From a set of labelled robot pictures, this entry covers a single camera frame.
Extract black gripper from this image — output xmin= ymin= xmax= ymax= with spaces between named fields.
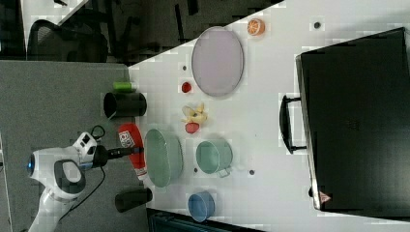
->
xmin=93 ymin=145 xmax=144 ymax=167

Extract red plush ketchup bottle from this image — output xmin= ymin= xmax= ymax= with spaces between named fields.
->
xmin=118 ymin=123 xmax=147 ymax=181

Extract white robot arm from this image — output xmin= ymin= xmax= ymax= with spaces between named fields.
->
xmin=27 ymin=145 xmax=143 ymax=232

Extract green oval strainer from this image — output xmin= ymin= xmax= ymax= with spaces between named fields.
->
xmin=144 ymin=129 xmax=183 ymax=188

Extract black cylinder cup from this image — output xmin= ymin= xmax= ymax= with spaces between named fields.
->
xmin=102 ymin=93 xmax=147 ymax=118

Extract black cylinder at table edge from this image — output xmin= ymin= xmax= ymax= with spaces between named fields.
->
xmin=114 ymin=188 xmax=153 ymax=213

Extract green spool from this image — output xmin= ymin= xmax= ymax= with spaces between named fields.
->
xmin=113 ymin=82 xmax=137 ymax=93

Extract red plush strawberry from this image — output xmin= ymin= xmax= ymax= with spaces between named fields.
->
xmin=185 ymin=123 xmax=200 ymax=134

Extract yellow plush toy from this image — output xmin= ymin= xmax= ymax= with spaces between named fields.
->
xmin=182 ymin=102 xmax=208 ymax=125

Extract green mug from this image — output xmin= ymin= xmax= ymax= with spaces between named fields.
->
xmin=195 ymin=138 xmax=234 ymax=178

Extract small red toy fruit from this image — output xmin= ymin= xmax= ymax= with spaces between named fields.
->
xmin=181 ymin=82 xmax=191 ymax=94

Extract blue cup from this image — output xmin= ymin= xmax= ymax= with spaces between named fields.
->
xmin=188 ymin=191 xmax=216 ymax=222

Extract black office chair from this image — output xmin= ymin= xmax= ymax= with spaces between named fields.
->
xmin=26 ymin=0 xmax=161 ymax=65

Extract lilac oval plate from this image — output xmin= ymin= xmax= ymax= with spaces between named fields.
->
xmin=191 ymin=26 xmax=244 ymax=97

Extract orange slice toy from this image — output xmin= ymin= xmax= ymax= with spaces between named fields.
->
xmin=248 ymin=18 xmax=265 ymax=36

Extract black toaster oven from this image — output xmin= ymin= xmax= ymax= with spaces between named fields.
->
xmin=295 ymin=27 xmax=410 ymax=221

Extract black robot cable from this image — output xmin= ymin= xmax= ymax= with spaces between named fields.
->
xmin=57 ymin=125 xmax=107 ymax=223

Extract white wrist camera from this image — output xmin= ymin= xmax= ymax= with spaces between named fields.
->
xmin=73 ymin=132 xmax=97 ymax=164

